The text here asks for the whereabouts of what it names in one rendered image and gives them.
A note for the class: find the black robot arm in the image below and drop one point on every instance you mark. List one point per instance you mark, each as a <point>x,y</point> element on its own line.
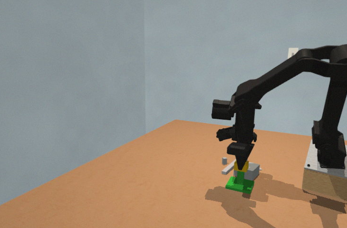
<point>328,140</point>

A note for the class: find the olive-gold square nut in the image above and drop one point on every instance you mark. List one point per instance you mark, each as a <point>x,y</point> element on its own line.
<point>245,168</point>

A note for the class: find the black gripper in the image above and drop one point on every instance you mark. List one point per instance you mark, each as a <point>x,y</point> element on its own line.
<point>243,147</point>

